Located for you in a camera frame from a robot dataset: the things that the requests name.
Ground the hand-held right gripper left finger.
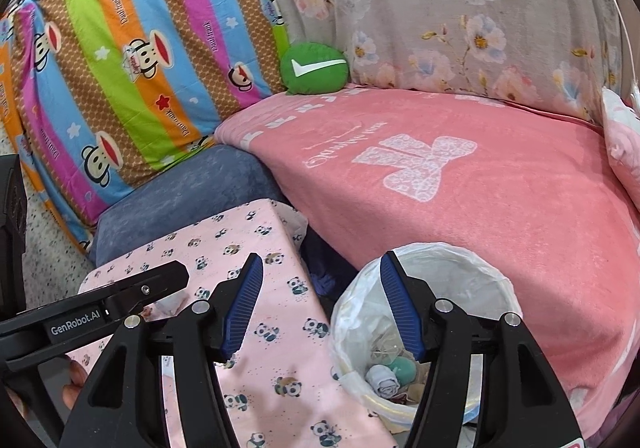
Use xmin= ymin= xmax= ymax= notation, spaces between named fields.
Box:
xmin=59 ymin=253 xmax=264 ymax=448

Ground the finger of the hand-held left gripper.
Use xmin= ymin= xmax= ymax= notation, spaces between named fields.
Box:
xmin=102 ymin=260 xmax=191 ymax=322

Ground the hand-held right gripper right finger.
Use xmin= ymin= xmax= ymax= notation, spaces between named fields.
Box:
xmin=380 ymin=250 xmax=583 ymax=448

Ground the beige mesh bag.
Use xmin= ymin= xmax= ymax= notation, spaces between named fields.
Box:
xmin=367 ymin=325 xmax=403 ymax=365

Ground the bin with white plastic liner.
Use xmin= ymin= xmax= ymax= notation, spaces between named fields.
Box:
xmin=330 ymin=242 xmax=523 ymax=426

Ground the pale blue grey cloth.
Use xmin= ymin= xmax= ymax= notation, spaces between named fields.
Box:
xmin=365 ymin=364 xmax=402 ymax=400

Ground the person's left hand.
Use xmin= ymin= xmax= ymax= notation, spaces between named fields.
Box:
xmin=62 ymin=359 xmax=94 ymax=409

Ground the pink panda print tablecloth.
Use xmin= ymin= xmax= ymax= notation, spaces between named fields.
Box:
xmin=67 ymin=198 xmax=401 ymax=448

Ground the dark blue cloth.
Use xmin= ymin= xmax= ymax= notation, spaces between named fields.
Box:
xmin=299 ymin=228 xmax=363 ymax=301

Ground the blue cushion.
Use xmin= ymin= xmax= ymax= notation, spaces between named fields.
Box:
xmin=90 ymin=144 xmax=288 ymax=266

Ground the pink blanket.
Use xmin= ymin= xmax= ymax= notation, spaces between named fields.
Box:
xmin=214 ymin=84 xmax=640 ymax=429

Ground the striped monkey print pillow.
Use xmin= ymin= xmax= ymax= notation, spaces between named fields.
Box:
xmin=10 ymin=0 xmax=291 ymax=239
xmin=0 ymin=12 xmax=93 ymax=253

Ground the green cushion with white mark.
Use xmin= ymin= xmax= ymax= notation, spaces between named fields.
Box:
xmin=280 ymin=42 xmax=349 ymax=95

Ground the pale pink pillow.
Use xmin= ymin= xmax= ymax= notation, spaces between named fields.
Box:
xmin=600 ymin=88 xmax=640 ymax=223

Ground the grey floral cloth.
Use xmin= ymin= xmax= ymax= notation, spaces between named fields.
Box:
xmin=257 ymin=0 xmax=631 ymax=123

